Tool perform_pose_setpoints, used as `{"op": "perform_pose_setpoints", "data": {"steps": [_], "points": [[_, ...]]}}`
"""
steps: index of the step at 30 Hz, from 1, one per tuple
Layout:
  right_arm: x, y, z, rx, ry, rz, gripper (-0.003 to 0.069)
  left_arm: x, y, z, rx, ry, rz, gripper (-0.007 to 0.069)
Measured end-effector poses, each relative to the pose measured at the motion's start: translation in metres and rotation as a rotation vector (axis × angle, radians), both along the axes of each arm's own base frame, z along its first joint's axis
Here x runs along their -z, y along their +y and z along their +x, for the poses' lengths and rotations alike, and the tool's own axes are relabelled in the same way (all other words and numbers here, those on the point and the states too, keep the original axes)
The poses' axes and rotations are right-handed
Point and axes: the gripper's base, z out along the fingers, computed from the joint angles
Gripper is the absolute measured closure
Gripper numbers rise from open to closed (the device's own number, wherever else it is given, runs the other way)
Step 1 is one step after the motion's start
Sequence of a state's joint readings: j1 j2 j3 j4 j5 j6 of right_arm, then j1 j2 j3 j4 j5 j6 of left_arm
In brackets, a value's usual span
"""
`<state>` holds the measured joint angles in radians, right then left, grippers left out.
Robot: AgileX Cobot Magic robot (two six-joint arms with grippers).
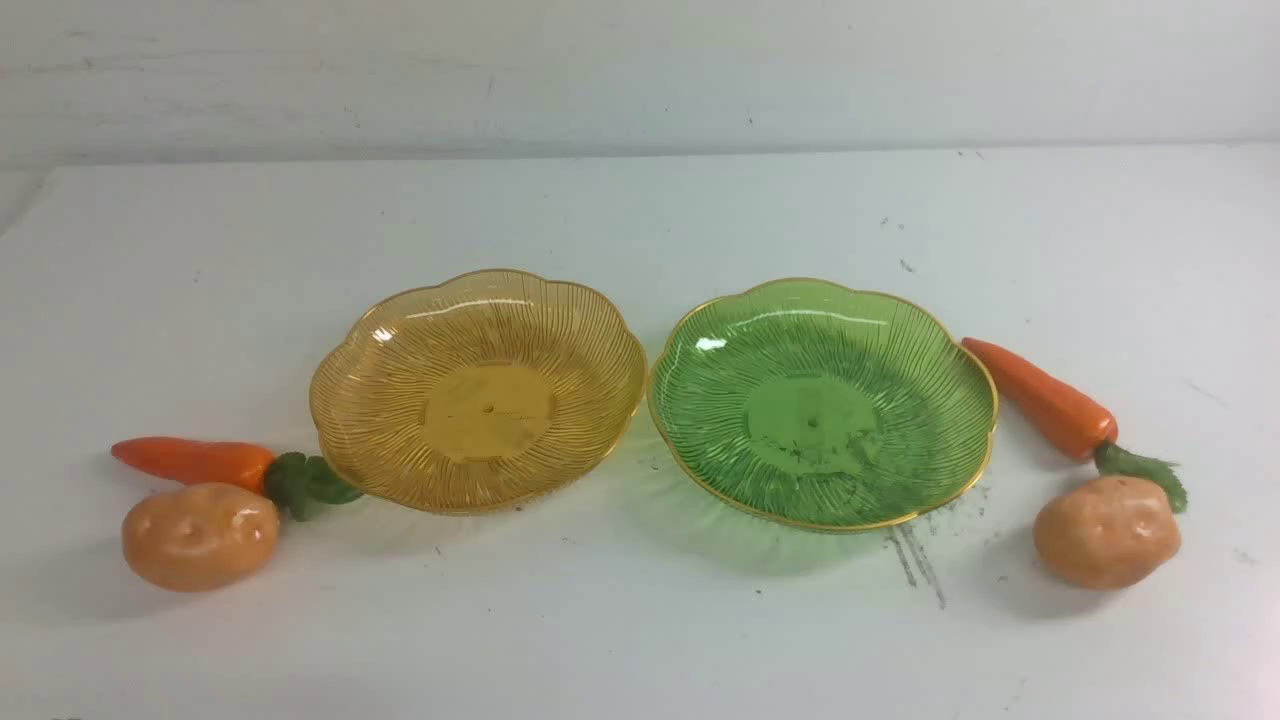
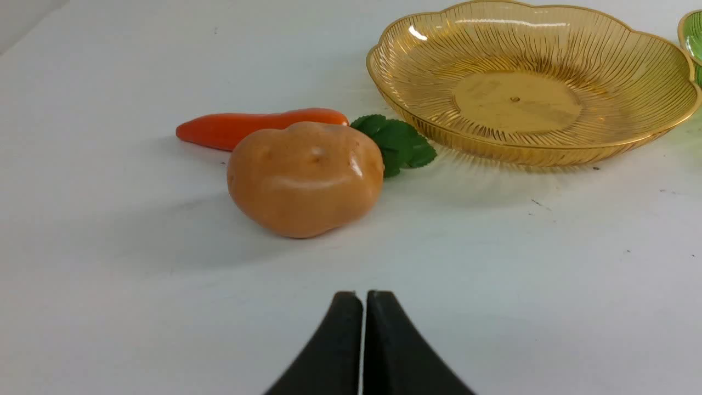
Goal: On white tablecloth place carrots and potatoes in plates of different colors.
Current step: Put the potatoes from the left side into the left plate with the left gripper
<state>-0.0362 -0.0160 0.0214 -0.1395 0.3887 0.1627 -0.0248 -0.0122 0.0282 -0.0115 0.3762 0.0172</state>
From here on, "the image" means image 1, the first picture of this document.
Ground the toy carrot with green leaves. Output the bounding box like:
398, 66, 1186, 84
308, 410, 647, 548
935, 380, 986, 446
110, 436, 364, 521

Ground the toy carrot with green top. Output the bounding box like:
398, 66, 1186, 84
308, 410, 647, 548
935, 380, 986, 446
961, 337, 1189, 514

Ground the amber ribbed plastic plate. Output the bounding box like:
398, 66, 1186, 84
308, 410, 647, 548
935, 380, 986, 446
308, 269, 648, 515

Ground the green ribbed plastic plate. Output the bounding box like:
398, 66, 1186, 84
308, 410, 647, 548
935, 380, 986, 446
646, 278, 1000, 533

